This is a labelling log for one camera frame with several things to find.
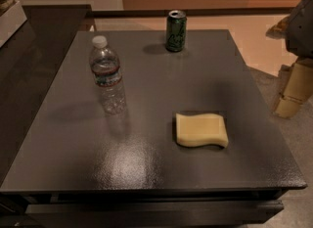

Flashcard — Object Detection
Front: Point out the white box with snacks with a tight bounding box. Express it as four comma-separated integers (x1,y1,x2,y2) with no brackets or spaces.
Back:
0,0,26,47

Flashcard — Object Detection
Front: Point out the clear plastic water bottle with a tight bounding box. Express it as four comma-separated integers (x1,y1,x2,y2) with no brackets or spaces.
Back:
89,35,126,114

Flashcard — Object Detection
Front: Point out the yellow sponge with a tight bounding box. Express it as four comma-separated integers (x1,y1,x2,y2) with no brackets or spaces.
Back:
176,114,229,148

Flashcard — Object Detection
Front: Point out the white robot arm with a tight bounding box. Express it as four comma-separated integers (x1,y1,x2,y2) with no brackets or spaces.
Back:
266,0,313,118

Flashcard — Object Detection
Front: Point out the green soda can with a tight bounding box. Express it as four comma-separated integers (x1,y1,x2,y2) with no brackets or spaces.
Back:
165,10,187,52

